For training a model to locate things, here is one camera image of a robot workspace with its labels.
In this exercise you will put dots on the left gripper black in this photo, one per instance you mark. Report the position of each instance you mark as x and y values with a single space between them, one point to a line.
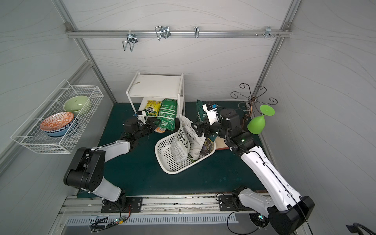
145 129

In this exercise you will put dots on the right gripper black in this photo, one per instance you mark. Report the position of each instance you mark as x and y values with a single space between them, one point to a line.
204 128

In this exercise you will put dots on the white green fertilizer bag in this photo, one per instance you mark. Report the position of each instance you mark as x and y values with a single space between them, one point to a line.
195 141

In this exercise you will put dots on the green white-striped fertilizer bag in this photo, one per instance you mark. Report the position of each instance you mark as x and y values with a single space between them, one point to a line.
167 114

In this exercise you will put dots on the dark green fertilizer bag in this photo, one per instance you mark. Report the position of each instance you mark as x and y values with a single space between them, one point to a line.
209 142

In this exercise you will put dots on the white perforated plastic basket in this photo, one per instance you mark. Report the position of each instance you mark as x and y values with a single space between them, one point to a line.
166 160

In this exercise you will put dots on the orange white small bag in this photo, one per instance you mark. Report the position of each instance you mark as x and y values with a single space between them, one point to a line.
160 130

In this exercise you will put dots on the black white soil bag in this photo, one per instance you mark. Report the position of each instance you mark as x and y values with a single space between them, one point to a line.
180 146

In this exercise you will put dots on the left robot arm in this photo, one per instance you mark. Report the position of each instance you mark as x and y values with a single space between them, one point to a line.
86 170

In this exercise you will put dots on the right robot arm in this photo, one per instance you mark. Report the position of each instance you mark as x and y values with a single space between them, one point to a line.
285 208

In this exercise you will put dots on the yellow green seed bag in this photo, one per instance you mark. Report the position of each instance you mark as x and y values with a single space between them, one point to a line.
152 108

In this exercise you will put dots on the white two-tier shelf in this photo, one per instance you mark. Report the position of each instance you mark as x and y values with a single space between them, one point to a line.
144 87

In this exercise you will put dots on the beige work glove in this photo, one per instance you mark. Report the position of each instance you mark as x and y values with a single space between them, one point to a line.
220 144

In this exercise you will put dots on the dark green table mat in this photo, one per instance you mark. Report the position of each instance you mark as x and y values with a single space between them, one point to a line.
139 172

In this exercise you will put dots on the green plastic goblet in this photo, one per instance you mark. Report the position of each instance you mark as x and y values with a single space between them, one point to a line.
257 124

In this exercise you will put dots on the light green bowl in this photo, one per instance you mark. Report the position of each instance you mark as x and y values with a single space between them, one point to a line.
78 105

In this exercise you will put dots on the metal double hook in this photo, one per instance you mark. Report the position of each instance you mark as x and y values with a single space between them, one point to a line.
130 41

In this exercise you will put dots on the blue bowl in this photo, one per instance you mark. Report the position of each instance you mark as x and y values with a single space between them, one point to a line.
70 129

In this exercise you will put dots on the orange patterned bowl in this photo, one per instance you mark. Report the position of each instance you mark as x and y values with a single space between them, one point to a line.
57 121

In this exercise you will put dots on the black object bottom right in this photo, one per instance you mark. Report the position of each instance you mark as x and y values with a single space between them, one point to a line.
359 229

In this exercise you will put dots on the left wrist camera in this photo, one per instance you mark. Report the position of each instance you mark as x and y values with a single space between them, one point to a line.
141 115

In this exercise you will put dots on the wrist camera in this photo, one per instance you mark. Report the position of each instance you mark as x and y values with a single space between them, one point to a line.
141 115
211 112

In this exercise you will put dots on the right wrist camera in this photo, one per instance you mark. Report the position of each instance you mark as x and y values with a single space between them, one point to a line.
211 112

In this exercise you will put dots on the bronze curly wire stand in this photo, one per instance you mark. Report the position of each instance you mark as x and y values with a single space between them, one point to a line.
249 105

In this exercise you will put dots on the white wire wall basket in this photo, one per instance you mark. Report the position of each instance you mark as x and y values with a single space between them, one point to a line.
29 134

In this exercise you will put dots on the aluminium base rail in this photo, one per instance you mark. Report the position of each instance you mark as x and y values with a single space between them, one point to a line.
152 204

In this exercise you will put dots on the aluminium top rail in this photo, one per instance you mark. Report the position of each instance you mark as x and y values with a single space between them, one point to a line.
145 34

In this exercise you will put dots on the white slotted cable duct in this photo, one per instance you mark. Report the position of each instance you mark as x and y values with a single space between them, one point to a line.
155 219

